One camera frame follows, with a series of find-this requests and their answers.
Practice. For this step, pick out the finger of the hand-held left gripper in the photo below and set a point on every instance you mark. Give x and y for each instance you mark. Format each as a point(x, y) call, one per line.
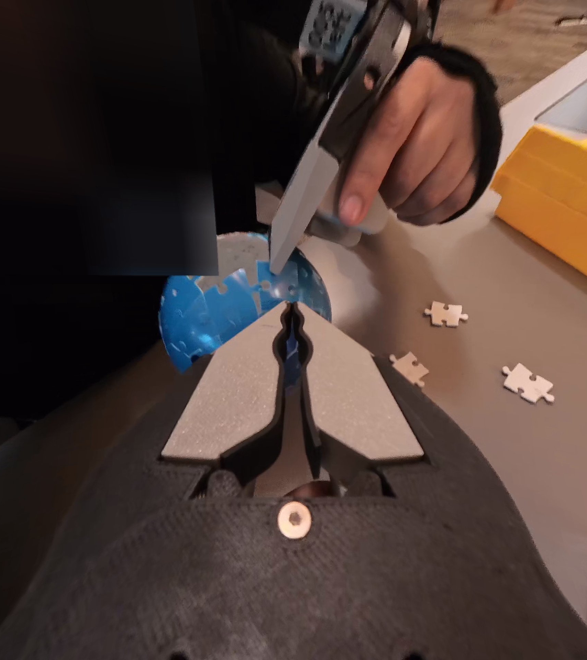
point(298, 206)

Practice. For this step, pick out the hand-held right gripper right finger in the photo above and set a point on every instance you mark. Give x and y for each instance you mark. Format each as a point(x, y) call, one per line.
point(360, 412)

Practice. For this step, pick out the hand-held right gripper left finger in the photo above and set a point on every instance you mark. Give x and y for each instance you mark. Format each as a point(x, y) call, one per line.
point(231, 407)

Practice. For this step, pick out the blue puzzle ball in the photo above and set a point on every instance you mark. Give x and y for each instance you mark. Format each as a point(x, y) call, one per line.
point(211, 314)

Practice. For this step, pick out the white puzzle piece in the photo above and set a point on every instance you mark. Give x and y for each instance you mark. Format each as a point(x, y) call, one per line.
point(445, 313)
point(409, 367)
point(528, 382)

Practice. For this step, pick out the person's left hand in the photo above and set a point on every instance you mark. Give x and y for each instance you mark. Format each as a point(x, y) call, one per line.
point(422, 139)

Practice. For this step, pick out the grey table hatch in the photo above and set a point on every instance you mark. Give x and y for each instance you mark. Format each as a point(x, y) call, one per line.
point(582, 105)

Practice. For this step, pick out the yellow plastic bin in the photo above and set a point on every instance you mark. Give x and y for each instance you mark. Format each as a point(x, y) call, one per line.
point(561, 206)

